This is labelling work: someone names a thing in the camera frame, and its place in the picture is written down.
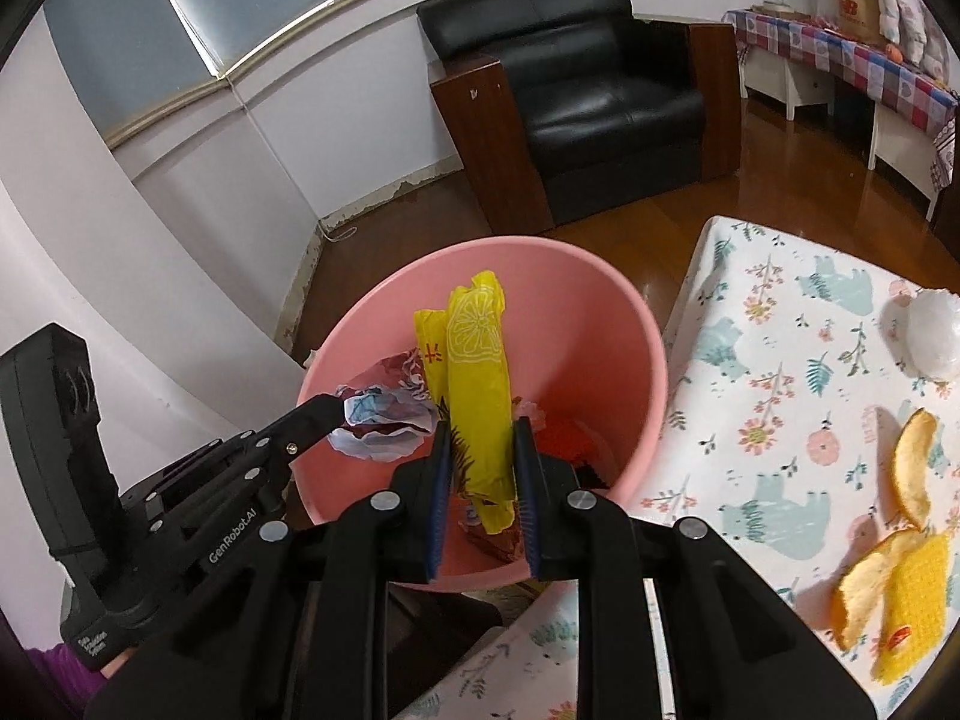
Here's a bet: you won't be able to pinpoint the red white wrapper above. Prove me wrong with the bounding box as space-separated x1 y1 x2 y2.
352 349 430 398

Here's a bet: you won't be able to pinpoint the hanging floral padded jacket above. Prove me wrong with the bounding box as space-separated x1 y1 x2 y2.
874 0 960 83

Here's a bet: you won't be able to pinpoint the pink plastic basin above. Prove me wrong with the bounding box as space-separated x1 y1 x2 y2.
289 236 668 593

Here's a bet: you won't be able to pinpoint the yellow plastic bag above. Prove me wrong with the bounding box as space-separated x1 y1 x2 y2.
414 270 518 537

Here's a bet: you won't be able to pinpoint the white side table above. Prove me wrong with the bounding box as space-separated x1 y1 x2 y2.
739 52 942 222

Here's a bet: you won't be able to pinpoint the orange peel pieces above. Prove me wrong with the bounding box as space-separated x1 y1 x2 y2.
874 536 951 685

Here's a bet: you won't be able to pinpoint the person's left forearm purple sleeve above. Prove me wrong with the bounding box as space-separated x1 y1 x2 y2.
21 645 137 720

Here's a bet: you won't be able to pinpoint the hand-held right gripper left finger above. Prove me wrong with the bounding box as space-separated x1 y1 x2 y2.
82 420 455 720

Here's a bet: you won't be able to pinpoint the blue silver wrapper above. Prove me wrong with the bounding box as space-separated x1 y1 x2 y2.
328 382 440 464

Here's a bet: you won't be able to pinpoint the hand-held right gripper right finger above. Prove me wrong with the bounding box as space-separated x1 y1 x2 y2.
512 415 878 720

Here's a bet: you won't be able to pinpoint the black leather armchair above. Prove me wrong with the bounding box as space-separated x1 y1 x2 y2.
416 0 743 237

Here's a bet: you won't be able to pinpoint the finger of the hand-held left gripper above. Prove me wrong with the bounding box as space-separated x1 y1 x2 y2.
255 390 353 466

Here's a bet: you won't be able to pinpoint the brown paper bag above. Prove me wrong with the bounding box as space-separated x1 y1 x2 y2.
827 0 882 42

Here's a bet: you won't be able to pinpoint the whitish clear plastic bag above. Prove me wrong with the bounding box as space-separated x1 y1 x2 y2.
896 289 960 383

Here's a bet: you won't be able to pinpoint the side table with checkered cloth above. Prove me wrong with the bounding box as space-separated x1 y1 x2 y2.
724 7 960 192

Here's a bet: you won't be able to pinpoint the floral bear print tablecloth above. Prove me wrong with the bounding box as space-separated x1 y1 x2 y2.
394 216 960 720

